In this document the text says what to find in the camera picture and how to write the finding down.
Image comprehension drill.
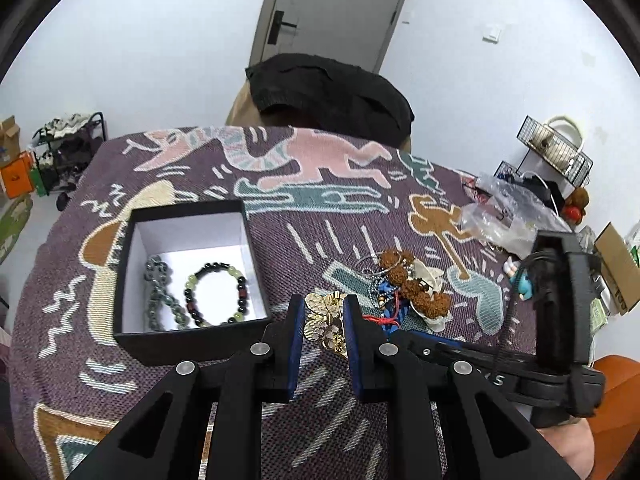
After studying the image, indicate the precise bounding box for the black jacket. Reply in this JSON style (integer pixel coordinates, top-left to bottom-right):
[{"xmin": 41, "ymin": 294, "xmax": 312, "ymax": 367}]
[{"xmin": 245, "ymin": 52, "xmax": 416, "ymax": 150}]

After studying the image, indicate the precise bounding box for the brown seed bead bracelet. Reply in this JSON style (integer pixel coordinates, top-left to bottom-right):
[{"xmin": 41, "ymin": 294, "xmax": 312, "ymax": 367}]
[{"xmin": 377, "ymin": 249, "xmax": 454, "ymax": 322}]

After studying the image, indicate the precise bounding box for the crumpled clear plastic bag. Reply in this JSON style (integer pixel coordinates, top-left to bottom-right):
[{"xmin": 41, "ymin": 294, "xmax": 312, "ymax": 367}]
[{"xmin": 459, "ymin": 170, "xmax": 577, "ymax": 262}]

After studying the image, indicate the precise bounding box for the black door handle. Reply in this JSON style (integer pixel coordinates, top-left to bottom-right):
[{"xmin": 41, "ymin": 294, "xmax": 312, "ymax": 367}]
[{"xmin": 267, "ymin": 10, "xmax": 299, "ymax": 45}]

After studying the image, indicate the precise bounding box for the brown plush toy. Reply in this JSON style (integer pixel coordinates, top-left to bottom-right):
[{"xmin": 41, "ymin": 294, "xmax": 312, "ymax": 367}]
[{"xmin": 562, "ymin": 187, "xmax": 591, "ymax": 224}]

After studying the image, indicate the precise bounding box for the blue shirt doll figurine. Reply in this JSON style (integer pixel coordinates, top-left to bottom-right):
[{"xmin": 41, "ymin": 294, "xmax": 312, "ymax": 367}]
[{"xmin": 502, "ymin": 254, "xmax": 540, "ymax": 302}]

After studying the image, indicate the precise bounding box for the orange box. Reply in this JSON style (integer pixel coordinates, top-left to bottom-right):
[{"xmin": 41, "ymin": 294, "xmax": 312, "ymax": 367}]
[{"xmin": 0, "ymin": 152, "xmax": 37, "ymax": 197}]

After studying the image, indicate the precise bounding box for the flat cardboard box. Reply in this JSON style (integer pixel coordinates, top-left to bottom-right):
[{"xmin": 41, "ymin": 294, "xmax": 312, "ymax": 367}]
[{"xmin": 592, "ymin": 222, "xmax": 640, "ymax": 317}]

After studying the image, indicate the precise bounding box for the tan chair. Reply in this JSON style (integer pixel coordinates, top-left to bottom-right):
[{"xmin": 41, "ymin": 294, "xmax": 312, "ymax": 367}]
[{"xmin": 225, "ymin": 79, "xmax": 414, "ymax": 154}]

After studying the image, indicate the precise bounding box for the gold filigree brooch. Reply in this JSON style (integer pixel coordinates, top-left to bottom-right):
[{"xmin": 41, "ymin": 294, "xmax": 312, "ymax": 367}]
[{"xmin": 304, "ymin": 291, "xmax": 351, "ymax": 357}]

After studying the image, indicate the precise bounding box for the black bag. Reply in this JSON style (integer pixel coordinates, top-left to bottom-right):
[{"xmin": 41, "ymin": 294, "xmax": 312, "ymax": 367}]
[{"xmin": 522, "ymin": 178, "xmax": 569, "ymax": 214}]

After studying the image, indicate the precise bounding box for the black shoe rack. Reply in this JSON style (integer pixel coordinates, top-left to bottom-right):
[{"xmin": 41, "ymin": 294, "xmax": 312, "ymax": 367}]
[{"xmin": 32, "ymin": 112, "xmax": 109, "ymax": 212}]

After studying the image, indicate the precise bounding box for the black and green bead bracelet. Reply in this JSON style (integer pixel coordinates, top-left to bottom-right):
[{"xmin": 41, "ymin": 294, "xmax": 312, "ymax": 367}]
[{"xmin": 184, "ymin": 262, "xmax": 249, "ymax": 327}]

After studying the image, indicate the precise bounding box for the white shell ornament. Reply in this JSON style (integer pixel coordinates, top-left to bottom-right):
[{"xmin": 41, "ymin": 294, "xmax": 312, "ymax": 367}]
[{"xmin": 409, "ymin": 259, "xmax": 452, "ymax": 334}]

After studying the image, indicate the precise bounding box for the dark green bead bracelet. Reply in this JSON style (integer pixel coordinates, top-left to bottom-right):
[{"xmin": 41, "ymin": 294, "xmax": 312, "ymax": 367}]
[{"xmin": 142, "ymin": 255, "xmax": 190, "ymax": 332}]

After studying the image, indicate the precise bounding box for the green floor mat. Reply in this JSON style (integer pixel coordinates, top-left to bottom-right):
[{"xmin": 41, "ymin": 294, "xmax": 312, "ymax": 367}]
[{"xmin": 0, "ymin": 194, "xmax": 34, "ymax": 264}]

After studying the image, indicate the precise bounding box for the black jewelry box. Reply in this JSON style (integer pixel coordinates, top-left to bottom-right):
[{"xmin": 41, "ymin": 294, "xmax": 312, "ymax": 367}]
[{"xmin": 112, "ymin": 199, "xmax": 274, "ymax": 367}]

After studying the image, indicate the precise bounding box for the open cardboard box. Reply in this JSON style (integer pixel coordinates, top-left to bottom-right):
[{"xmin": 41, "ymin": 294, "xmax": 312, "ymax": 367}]
[{"xmin": 0, "ymin": 115, "xmax": 24, "ymax": 162}]

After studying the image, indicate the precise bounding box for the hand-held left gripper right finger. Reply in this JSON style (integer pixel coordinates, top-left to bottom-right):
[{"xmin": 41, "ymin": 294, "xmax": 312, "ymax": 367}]
[{"xmin": 342, "ymin": 294, "xmax": 581, "ymax": 480}]

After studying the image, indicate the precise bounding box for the blue beaded jewelry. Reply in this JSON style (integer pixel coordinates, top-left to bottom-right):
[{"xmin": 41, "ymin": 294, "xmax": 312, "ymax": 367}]
[{"xmin": 374, "ymin": 280, "xmax": 417, "ymax": 333}]

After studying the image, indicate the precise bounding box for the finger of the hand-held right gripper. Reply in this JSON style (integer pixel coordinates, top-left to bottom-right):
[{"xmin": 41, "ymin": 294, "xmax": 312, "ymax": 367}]
[{"xmin": 386, "ymin": 328, "xmax": 522, "ymax": 392}]

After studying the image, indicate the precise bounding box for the white handbag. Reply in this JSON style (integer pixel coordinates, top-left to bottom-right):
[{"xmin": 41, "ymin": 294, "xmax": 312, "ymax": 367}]
[{"xmin": 529, "ymin": 116, "xmax": 586, "ymax": 173}]

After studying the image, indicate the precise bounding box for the orange fabric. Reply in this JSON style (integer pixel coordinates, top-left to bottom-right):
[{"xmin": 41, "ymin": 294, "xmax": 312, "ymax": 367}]
[{"xmin": 586, "ymin": 354, "xmax": 640, "ymax": 462}]

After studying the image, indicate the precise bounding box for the black wire rack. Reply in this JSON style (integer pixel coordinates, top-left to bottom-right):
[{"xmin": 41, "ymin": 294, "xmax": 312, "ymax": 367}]
[{"xmin": 494, "ymin": 115, "xmax": 594, "ymax": 192}]

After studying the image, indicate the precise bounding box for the purple printed table cloth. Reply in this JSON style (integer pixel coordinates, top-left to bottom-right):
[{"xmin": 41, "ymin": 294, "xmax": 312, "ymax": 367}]
[{"xmin": 10, "ymin": 125, "xmax": 568, "ymax": 480}]

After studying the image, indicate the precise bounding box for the grey door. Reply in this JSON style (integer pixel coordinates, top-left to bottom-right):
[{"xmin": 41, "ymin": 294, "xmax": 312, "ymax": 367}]
[{"xmin": 250, "ymin": 0, "xmax": 419, "ymax": 74}]

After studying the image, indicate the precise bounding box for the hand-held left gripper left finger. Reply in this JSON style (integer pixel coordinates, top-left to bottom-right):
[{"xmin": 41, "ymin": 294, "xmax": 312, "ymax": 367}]
[{"xmin": 67, "ymin": 294, "xmax": 307, "ymax": 480}]

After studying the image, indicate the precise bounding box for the person's right forearm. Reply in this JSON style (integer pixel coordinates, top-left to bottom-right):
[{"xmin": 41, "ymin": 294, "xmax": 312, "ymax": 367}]
[{"xmin": 537, "ymin": 417, "xmax": 598, "ymax": 479}]

